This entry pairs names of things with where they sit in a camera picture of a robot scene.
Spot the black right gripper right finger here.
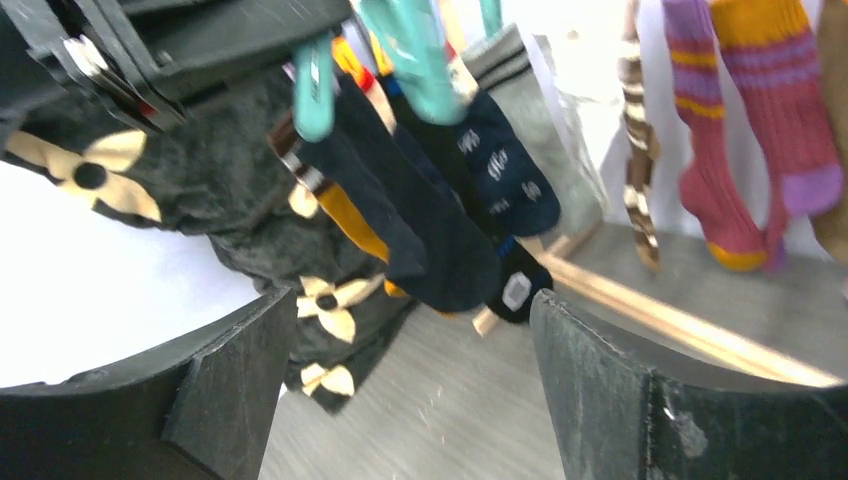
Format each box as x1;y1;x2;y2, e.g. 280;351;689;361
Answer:
530;290;847;480

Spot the maroon purple striped sock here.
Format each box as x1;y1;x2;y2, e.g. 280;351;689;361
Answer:
661;0;846;273

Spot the dark navy plain sock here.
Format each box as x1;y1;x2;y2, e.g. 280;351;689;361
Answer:
298;74;500;313

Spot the wooden rack frame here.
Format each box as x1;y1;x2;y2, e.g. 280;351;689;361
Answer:
471;218;846;389

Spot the grey black striped sock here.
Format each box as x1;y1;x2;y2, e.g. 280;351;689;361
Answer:
461;24;606;237

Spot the teal clothespin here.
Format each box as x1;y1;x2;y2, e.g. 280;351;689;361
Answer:
292;31;335;143
356;0;465;126

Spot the navy sock with white script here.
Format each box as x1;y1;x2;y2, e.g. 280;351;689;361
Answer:
453;90;561;237

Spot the brown white striped hanging sock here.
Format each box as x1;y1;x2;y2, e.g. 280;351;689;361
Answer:
618;0;660;271

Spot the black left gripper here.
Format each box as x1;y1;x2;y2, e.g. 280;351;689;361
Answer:
1;0;352;132

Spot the brown white orange sock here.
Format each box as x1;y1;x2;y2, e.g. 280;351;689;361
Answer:
268;111;389;263

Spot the navy black white sock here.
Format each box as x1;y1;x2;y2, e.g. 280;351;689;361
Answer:
384;72;555;326

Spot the black floral blanket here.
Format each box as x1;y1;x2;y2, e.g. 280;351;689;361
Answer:
1;71;414;414

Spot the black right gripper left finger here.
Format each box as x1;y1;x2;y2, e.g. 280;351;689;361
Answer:
1;288;297;479

